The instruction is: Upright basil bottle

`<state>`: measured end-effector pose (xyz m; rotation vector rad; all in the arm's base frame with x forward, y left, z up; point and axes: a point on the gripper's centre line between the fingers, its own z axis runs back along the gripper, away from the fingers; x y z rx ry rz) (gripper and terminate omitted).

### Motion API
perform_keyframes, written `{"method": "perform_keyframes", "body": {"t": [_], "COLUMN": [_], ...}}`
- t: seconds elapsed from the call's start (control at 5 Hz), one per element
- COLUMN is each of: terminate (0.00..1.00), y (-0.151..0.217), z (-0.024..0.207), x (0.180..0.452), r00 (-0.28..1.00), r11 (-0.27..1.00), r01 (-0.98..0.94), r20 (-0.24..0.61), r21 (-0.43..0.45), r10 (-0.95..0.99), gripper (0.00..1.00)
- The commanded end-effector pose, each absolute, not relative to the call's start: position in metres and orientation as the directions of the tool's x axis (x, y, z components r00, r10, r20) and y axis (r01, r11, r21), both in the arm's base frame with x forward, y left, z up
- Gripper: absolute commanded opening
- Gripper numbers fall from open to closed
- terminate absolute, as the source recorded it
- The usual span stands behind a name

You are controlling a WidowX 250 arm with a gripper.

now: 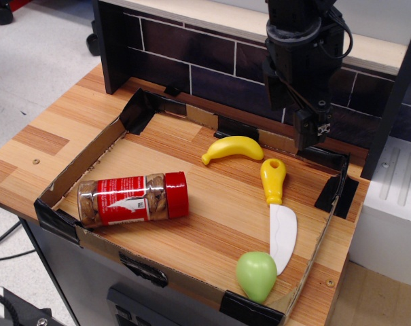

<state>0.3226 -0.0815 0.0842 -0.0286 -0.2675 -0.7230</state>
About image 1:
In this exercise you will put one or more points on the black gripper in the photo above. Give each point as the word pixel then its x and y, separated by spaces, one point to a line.
pixel 298 69

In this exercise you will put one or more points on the red lidded spice bottle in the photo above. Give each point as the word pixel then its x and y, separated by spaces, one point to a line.
pixel 132 199

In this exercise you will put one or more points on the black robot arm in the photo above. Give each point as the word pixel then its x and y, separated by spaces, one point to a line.
pixel 297 15

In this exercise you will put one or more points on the yellow toy banana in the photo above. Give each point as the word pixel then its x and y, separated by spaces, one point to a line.
pixel 233 145

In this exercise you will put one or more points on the dark brick pattern shelf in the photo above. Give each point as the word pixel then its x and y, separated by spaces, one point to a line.
pixel 203 50

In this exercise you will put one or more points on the white grooved block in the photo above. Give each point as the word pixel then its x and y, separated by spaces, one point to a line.
pixel 382 239

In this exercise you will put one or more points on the green toy pear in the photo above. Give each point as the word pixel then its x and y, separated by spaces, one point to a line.
pixel 256 273

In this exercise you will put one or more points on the black chair caster wheel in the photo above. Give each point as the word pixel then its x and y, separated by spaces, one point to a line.
pixel 92 41

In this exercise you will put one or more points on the black device under table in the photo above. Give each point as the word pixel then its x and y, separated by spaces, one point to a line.
pixel 127 309

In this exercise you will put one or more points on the black caster top left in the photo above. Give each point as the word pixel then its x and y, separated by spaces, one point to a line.
pixel 6 15

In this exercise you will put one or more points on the yellow handled toy knife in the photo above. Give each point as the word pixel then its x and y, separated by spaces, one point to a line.
pixel 283 220

